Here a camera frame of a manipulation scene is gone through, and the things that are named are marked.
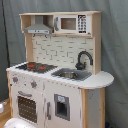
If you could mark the black stovetop red burners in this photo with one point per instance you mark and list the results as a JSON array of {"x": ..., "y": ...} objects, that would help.
[{"x": 36, "y": 67}]

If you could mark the white toy microwave door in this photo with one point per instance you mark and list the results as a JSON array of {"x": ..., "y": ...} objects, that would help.
[{"x": 74, "y": 24}]

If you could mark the grey toy sink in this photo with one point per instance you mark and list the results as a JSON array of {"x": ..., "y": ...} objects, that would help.
[{"x": 72, "y": 74}]

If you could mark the right red stove knob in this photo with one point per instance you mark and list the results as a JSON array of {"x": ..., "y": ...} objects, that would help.
[{"x": 33, "y": 84}]

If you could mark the black toy faucet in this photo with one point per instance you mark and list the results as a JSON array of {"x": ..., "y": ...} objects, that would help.
[{"x": 84, "y": 61}]

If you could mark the grey range hood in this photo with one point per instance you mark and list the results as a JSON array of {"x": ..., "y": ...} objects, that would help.
[{"x": 38, "y": 27}]

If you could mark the wooden toy kitchen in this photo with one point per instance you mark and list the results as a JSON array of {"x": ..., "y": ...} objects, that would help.
[{"x": 61, "y": 50}]

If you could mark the toy oven door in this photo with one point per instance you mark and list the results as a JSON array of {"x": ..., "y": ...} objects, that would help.
[{"x": 28, "y": 105}]

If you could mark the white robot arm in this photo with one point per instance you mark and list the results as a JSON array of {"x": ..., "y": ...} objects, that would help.
[{"x": 18, "y": 123}]

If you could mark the white fridge door with dispenser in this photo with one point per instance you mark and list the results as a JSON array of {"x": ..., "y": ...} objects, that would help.
[{"x": 63, "y": 106}]

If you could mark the left red stove knob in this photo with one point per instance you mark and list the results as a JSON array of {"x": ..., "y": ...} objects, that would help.
[{"x": 15, "y": 79}]

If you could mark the red stove knob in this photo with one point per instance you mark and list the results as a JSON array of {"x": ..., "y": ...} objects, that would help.
[
  {"x": 33, "y": 84},
  {"x": 15, "y": 79}
]

